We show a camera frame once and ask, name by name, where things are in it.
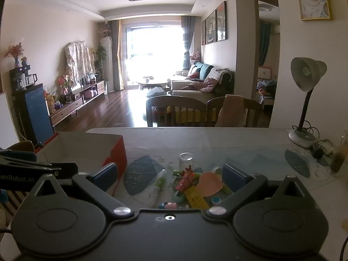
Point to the red orange toy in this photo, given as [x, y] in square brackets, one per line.
[186, 180]

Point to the cloth covered television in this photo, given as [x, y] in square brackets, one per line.
[78, 59]

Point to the vase with dried flowers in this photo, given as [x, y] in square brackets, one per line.
[15, 51]

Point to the white leaf print tablecloth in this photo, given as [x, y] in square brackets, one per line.
[217, 144]

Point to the small figure toy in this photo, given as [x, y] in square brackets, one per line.
[24, 61]

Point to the pink plush toy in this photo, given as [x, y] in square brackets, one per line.
[195, 55]

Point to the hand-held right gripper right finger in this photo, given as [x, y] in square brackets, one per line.
[233, 176]

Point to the dark liquid glass bottle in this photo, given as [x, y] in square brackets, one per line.
[337, 160]

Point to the beige sofa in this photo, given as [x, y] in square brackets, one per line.
[185, 87]

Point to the pink heart-shaped bowl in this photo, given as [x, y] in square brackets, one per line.
[209, 183]

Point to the white power strip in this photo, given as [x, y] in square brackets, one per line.
[327, 148]

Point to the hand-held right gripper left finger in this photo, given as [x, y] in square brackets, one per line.
[106, 173]

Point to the clear plastic cup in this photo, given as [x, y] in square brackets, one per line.
[186, 161]

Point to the beige towel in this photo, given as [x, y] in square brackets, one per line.
[231, 111]

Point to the green potted plant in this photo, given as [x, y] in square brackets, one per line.
[100, 59]

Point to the coffee table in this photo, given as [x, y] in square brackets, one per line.
[152, 83]

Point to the red cardboard box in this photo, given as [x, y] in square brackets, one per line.
[81, 146]

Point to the light throw blanket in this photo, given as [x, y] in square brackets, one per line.
[220, 80]

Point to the grey floor cushion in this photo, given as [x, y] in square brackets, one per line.
[155, 92]

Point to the clear round container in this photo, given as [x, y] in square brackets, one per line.
[217, 170]

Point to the bed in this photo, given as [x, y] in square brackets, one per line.
[267, 73]

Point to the glass kettle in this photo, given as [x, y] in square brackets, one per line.
[31, 79]

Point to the red artificial flowers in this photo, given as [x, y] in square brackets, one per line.
[63, 83]

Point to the blue round cap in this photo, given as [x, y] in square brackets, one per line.
[216, 200]

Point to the green white tube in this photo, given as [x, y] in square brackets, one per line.
[157, 186]

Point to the grey desk lamp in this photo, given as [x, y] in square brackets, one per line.
[307, 72]

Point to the glass balcony door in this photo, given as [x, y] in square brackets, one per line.
[152, 49]

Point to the wooden television cabinet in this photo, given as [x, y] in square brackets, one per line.
[70, 107]

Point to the pink artificial flowers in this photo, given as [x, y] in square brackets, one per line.
[104, 30]

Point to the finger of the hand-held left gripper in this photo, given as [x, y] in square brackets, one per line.
[19, 156]
[65, 171]

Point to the white tower air conditioner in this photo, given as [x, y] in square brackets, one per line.
[106, 65]

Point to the black coffee machine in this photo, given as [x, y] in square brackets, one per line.
[17, 78]

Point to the grey blue curtain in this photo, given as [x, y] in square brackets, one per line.
[188, 40]

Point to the grey yellow curtain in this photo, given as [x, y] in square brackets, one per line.
[117, 57]

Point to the small yellow box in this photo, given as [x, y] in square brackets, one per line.
[195, 197]

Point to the pink pot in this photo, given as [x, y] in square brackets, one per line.
[89, 92]

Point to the pink pig doll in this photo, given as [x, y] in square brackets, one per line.
[170, 205]

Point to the teal cushion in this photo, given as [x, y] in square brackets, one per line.
[204, 70]

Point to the black power adapter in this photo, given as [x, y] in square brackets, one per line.
[316, 152]

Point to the green plastic stick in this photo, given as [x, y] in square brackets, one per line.
[178, 172]

